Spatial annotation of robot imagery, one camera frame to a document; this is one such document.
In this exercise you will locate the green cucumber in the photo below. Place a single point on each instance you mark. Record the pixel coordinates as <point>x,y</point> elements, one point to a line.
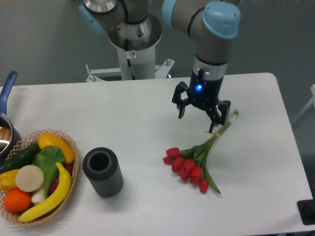
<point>20,159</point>

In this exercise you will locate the yellow bell pepper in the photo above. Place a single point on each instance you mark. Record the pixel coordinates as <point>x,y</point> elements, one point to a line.
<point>7,180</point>

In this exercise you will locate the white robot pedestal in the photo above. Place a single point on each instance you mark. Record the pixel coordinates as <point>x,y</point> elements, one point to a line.
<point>136,49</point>

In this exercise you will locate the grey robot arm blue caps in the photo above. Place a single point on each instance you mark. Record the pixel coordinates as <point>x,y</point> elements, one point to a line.
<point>212,24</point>

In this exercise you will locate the red tulip bouquet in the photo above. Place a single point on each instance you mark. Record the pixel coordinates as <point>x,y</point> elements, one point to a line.
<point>191,164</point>

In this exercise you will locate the dark red fruit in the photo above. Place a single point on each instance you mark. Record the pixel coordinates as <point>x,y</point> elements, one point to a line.
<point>54,185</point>

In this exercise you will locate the yellow banana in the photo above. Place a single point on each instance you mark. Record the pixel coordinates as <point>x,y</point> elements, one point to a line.
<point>52,201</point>

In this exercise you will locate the beige round disc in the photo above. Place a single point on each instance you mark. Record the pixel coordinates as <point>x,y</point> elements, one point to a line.
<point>29,178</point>

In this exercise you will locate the white frame at right edge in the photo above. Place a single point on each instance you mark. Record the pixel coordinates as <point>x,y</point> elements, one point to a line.
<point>306,110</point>

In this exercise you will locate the blue handled saucepan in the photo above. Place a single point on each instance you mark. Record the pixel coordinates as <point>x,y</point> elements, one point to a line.
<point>9,136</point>

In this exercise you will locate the yellow squash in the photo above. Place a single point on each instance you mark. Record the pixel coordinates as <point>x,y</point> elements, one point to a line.
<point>48,139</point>

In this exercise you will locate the dark grey ribbed vase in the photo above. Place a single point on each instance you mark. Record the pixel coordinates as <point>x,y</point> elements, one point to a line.
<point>101,167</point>

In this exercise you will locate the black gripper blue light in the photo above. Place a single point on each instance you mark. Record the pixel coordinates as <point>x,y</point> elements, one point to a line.
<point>204,95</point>

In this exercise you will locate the green bok choy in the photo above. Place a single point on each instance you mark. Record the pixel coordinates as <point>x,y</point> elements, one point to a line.
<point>46,160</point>

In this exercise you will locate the woven wicker basket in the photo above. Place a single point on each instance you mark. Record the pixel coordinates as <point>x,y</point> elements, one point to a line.
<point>22,144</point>

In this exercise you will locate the black device at table edge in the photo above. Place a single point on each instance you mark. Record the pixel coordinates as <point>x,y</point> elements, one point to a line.
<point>307,211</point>

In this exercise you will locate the orange fruit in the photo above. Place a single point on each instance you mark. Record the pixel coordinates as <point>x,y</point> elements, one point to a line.
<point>17,200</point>

